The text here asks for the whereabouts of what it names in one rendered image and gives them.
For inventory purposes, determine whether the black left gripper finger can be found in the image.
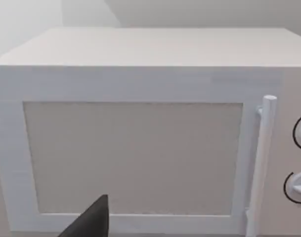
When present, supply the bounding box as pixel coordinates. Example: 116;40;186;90
56;194;110;237

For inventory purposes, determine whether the white microwave door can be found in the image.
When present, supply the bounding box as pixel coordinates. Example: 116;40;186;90
0;66;287;234

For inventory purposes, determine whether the pale microwave oven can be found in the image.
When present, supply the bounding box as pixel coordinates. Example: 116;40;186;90
0;27;301;237

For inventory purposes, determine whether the white microwave door handle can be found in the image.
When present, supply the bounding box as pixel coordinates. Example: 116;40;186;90
245;95;277;237

